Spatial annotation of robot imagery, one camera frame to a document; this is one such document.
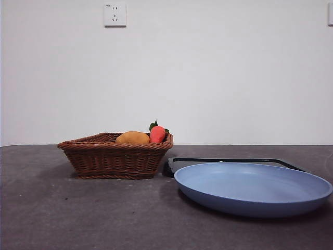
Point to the orange carrot with green leaves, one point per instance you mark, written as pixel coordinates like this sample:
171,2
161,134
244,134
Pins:
157,134

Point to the white wall socket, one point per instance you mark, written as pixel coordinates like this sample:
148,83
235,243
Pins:
115,14

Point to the blue round plate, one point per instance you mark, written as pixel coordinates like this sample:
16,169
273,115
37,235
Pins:
249,187

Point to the black rectangular tray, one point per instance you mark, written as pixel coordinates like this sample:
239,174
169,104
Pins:
170,168

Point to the brown wicker basket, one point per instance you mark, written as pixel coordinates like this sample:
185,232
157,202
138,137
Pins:
109,161

